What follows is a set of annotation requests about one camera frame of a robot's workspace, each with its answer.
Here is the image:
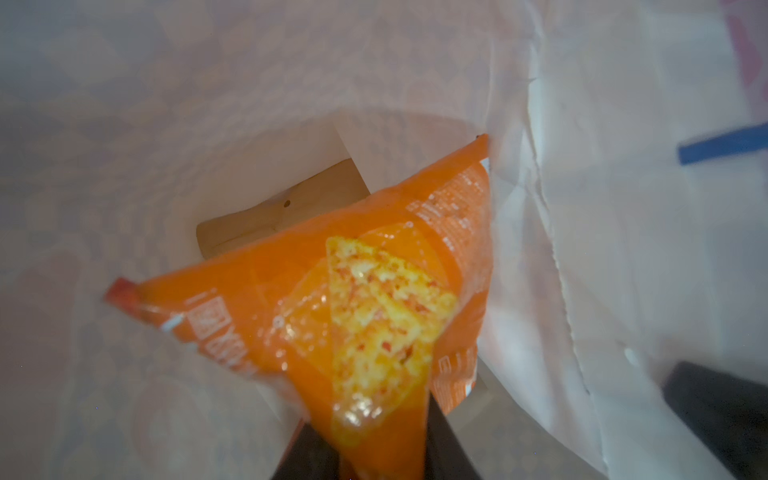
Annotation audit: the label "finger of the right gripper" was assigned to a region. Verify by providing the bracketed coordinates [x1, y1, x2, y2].
[662, 361, 767, 479]

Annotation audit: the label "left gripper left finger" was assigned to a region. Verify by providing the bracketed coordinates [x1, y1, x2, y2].
[271, 421, 340, 480]

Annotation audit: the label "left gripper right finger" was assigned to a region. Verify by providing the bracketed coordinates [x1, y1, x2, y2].
[424, 396, 481, 480]

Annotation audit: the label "orange corn chip packet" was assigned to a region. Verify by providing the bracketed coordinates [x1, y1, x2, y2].
[105, 135, 493, 479]

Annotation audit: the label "tan kraft paper snack pouch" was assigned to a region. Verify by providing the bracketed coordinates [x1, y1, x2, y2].
[196, 159, 370, 260]

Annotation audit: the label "white paper bag blue handles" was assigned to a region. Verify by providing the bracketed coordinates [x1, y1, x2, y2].
[1, 1, 767, 479]

